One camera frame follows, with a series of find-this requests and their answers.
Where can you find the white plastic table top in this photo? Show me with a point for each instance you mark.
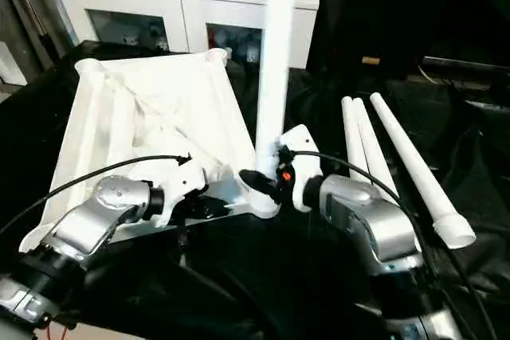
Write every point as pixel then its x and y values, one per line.
pixel 135 117

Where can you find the black bench with silver rail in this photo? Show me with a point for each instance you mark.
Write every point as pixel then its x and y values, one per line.
pixel 470 73

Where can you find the small yellow label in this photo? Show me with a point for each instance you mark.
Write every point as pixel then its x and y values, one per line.
pixel 370 60

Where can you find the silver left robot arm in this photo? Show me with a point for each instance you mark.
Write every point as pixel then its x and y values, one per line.
pixel 88 224

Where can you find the black plastic mat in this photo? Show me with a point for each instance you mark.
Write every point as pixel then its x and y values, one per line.
pixel 327 109

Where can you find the white plastic table leg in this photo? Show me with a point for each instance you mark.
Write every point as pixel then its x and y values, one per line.
pixel 366 137
pixel 410 157
pixel 277 61
pixel 351 129

